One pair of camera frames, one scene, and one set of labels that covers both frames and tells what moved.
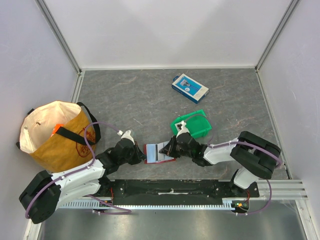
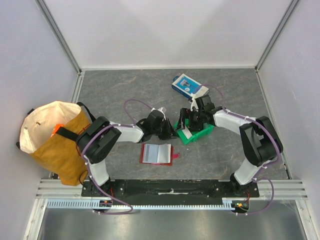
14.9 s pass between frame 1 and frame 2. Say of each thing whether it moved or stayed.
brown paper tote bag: stayed
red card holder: stayed
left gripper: moved
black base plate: stayed
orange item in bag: stayed
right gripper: moved
